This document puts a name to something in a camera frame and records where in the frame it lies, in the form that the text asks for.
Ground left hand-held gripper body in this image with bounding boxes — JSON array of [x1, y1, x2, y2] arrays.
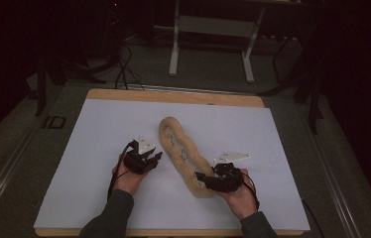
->
[[122, 134, 157, 176]]

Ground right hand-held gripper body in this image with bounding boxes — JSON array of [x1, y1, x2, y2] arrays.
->
[[213, 151, 252, 193]]

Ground wooden board with round holes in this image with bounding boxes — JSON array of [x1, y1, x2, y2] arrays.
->
[[158, 116, 217, 198]]

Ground person's left hand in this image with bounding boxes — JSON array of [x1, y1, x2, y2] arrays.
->
[[112, 162, 148, 196]]

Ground person's right hand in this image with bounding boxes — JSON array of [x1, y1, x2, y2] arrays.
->
[[217, 169, 260, 221]]

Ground white table sheet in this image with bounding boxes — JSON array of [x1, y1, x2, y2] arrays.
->
[[33, 98, 311, 232]]

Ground black rectangular floor plate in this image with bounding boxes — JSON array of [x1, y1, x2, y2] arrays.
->
[[43, 115, 66, 130]]

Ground black metal stand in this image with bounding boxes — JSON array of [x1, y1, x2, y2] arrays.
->
[[258, 33, 325, 136]]

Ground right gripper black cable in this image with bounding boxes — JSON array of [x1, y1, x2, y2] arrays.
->
[[239, 171, 324, 238]]

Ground black floor cables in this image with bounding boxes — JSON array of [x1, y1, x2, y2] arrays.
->
[[113, 41, 147, 91]]

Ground metal floor rail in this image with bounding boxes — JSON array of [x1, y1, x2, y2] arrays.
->
[[0, 125, 44, 229], [297, 98, 364, 238]]

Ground white metal desk frame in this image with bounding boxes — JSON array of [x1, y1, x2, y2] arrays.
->
[[168, 0, 267, 83]]

